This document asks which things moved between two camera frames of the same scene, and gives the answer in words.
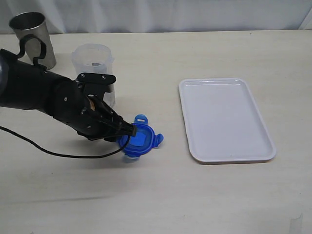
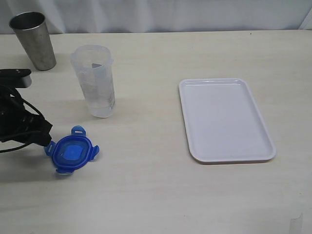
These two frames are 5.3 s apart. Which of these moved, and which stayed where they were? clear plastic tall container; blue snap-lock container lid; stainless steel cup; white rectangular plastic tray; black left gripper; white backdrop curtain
Moved: black left gripper; blue snap-lock container lid
Stayed: white backdrop curtain; stainless steel cup; clear plastic tall container; white rectangular plastic tray
